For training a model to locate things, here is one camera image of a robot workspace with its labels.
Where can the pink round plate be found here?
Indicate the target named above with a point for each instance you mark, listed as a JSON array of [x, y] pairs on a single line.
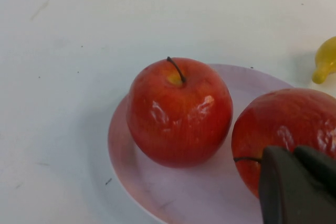
[[183, 187]]

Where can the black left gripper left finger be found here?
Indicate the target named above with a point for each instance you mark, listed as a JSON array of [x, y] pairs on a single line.
[[278, 187]]

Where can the red apple with sideways stem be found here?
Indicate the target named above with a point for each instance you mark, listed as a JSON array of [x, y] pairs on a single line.
[[275, 119]]

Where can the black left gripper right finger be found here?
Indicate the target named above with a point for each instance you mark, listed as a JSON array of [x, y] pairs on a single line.
[[319, 187]]

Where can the slim yellow banana green tip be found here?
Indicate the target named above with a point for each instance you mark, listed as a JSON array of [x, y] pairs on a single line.
[[325, 61]]

